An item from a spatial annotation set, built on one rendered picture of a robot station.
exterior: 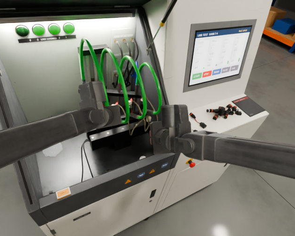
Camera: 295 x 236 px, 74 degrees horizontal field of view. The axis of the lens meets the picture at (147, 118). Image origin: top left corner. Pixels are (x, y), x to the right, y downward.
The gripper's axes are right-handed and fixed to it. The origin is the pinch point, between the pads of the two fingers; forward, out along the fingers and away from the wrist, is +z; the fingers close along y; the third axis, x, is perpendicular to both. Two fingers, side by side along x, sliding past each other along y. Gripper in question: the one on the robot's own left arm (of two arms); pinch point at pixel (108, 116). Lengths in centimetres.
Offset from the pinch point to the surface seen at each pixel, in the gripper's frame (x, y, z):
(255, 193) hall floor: 98, -111, 114
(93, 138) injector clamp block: 8.5, 12.4, 22.7
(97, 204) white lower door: 40.2, 16.3, 22.6
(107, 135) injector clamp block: 8.1, 5.8, 25.1
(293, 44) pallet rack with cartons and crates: -93, -392, 360
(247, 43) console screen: -28, -82, 38
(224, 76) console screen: -12, -67, 43
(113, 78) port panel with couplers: -22.7, -0.9, 43.6
